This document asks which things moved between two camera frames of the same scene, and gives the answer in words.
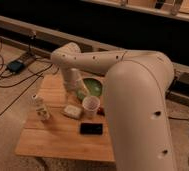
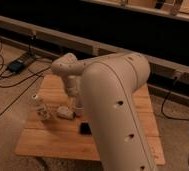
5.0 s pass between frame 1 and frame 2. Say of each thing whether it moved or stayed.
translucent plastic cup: moved
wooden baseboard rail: stayed
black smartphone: stayed
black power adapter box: stayed
